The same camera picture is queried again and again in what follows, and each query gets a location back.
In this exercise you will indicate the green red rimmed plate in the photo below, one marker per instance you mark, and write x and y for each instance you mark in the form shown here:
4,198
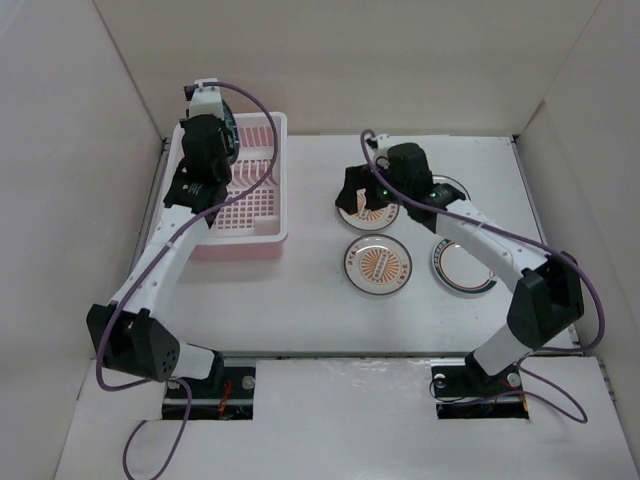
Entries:
460,272

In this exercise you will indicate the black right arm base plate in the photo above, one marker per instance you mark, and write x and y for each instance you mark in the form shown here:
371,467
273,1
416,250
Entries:
459,398

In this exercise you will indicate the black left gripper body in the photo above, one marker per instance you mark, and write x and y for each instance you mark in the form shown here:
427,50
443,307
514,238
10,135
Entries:
224,173

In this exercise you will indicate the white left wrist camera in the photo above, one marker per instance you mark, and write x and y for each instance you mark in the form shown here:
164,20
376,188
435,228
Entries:
204,98

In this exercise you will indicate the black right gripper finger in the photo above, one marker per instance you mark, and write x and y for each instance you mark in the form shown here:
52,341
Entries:
355,179
376,198

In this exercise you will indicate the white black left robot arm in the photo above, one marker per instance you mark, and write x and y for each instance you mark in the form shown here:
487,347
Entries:
131,333

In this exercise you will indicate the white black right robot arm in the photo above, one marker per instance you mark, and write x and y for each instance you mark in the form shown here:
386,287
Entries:
546,285

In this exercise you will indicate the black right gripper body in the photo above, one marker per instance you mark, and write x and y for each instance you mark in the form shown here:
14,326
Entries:
386,173

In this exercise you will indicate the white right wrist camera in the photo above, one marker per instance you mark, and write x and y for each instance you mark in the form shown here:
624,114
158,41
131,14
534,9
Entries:
379,146

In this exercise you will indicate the white plate grey rim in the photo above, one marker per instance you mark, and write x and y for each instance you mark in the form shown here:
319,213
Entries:
443,179

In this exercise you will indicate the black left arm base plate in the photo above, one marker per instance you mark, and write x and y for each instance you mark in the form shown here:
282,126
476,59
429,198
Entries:
227,397

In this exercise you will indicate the white pink dish rack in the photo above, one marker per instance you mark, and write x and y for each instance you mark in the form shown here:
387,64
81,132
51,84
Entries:
255,227

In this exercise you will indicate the blue floral plate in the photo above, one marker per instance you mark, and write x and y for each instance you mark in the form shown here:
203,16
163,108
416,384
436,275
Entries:
232,134

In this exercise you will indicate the orange sunburst plate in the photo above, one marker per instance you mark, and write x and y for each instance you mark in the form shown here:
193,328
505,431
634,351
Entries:
377,265
366,220

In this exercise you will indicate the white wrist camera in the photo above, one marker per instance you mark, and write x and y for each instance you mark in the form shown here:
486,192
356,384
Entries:
379,146
204,98

